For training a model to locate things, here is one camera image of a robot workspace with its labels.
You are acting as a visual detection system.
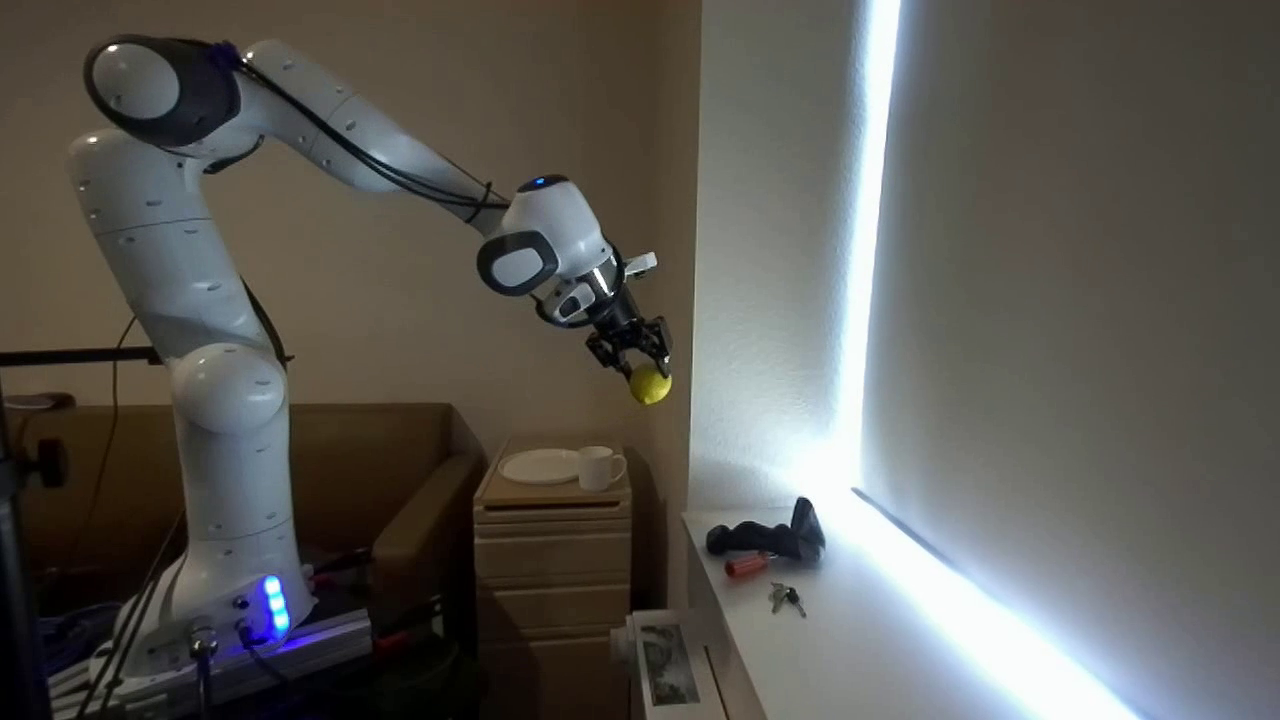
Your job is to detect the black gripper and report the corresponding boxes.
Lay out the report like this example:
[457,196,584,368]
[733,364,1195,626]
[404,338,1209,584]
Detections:
[571,280,676,382]

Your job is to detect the yellow lemon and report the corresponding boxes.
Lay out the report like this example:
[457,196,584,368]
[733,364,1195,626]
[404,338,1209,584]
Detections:
[622,359,678,413]

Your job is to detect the white windowsill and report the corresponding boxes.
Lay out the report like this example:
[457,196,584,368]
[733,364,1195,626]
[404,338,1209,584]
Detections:
[676,485,1150,720]

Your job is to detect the white cup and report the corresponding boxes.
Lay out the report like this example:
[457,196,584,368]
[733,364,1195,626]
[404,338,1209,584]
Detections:
[576,449,631,502]

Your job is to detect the light wooden nightstand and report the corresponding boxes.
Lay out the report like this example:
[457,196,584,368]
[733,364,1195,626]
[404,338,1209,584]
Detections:
[466,455,638,720]

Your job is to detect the brown leather armchair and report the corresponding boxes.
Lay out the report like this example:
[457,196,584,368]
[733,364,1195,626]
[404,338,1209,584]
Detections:
[25,400,491,636]

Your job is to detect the small metal keys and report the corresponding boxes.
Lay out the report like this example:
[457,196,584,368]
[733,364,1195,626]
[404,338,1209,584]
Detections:
[764,582,811,626]

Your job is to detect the grey roller window blind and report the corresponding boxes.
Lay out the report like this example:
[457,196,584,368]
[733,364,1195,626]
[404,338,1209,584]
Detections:
[854,0,1280,720]

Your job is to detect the black boom pole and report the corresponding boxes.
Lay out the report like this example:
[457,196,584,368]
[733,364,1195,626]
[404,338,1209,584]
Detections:
[0,343,168,373]

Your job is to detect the black cordless drill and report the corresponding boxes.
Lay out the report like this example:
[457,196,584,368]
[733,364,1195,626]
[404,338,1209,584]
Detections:
[702,493,826,564]

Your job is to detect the red handled tool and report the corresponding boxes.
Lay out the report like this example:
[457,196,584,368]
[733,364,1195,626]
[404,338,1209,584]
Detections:
[721,547,778,584]

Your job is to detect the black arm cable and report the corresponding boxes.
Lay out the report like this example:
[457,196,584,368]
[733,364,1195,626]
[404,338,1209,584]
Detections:
[230,58,510,232]

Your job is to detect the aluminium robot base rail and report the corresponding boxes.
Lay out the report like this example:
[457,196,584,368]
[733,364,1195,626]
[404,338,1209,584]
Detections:
[44,605,380,720]

